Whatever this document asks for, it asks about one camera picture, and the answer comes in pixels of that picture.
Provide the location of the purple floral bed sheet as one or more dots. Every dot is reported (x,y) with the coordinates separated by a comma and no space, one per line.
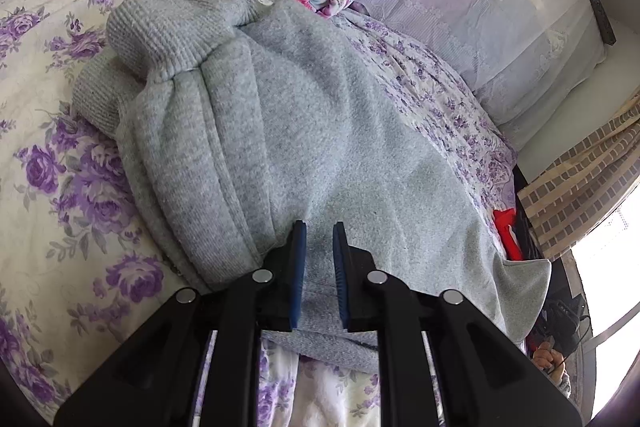
(45,107)

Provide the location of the beige checked curtain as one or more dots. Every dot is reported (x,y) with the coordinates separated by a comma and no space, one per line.
(575,177)

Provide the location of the person's right hand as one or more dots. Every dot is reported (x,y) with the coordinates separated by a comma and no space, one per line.
(549,362)

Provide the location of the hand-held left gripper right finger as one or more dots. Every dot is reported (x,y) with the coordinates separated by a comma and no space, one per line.
(340,277)

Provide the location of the dark wall strip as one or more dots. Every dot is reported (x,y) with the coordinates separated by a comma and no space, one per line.
(602,17)

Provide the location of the person's right forearm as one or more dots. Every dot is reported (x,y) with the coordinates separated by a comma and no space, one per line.
(564,387)

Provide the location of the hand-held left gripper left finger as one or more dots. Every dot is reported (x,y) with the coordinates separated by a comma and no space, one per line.
(299,272)

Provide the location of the grey sweatshirt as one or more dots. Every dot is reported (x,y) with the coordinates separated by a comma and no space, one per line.
(300,132)

